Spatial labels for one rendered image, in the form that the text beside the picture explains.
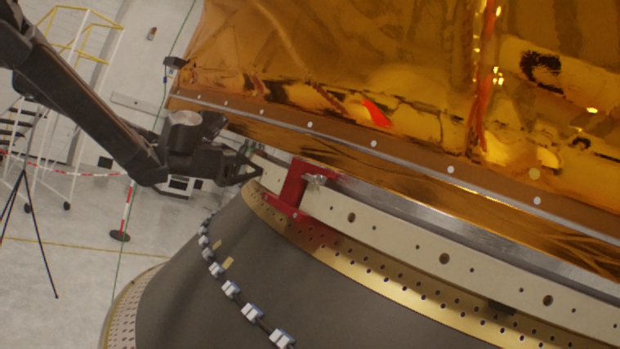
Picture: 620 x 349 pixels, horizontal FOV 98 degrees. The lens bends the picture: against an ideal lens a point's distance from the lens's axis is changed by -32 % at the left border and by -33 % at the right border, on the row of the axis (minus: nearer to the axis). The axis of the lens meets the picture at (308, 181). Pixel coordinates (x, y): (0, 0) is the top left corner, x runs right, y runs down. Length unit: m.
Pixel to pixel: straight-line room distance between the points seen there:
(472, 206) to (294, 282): 0.30
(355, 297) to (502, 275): 0.22
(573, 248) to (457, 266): 0.18
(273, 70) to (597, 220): 0.68
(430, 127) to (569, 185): 0.25
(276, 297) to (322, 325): 0.10
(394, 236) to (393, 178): 0.15
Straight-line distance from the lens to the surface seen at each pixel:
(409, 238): 0.50
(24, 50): 0.52
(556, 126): 0.55
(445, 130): 0.60
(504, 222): 0.56
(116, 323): 1.01
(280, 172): 0.72
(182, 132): 0.69
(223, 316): 0.67
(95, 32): 7.77
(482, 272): 0.48
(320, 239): 0.63
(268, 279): 0.65
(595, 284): 0.57
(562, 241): 0.55
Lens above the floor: 1.75
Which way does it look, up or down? 3 degrees down
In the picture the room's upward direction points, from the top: 20 degrees clockwise
